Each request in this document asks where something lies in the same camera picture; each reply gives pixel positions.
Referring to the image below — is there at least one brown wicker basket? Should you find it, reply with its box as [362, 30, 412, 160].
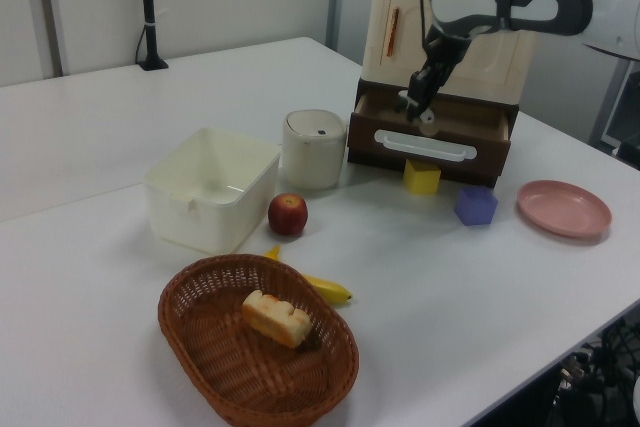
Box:
[157, 252, 361, 427]

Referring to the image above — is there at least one yellow block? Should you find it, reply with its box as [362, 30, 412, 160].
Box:
[403, 158, 443, 196]

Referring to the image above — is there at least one small cream lidded trash can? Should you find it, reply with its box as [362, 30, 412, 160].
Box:
[280, 108, 349, 191]

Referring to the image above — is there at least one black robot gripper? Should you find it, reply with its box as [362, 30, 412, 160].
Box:
[406, 29, 474, 118]

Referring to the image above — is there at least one black camera pole with clamp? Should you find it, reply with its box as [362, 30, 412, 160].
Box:
[136, 0, 170, 72]

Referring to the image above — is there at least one wooden drawer with brown front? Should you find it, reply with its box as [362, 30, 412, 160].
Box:
[347, 89, 514, 184]

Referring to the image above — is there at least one yellow banana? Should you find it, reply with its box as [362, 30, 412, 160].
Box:
[262, 244, 354, 306]

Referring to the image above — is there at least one black cable bundle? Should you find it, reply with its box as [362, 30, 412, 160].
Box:
[548, 314, 640, 427]

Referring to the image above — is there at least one dark brown drawer housing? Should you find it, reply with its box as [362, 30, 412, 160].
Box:
[346, 76, 522, 189]

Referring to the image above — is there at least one white drawer handle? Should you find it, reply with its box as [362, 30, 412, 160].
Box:
[372, 128, 479, 164]

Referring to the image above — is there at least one cream plastic storage box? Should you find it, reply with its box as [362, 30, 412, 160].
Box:
[143, 126, 282, 255]

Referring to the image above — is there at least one pink plastic plate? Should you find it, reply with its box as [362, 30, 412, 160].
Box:
[516, 179, 613, 239]

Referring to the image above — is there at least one red apple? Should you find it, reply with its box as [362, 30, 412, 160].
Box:
[267, 192, 309, 237]

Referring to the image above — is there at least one copper cabinet door handle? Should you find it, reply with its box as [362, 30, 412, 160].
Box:
[385, 6, 402, 58]

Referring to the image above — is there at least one toasted bread piece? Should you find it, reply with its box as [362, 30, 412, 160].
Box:
[241, 288, 314, 350]

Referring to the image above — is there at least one purple hexagonal block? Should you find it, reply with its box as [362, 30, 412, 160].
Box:
[453, 185, 500, 228]

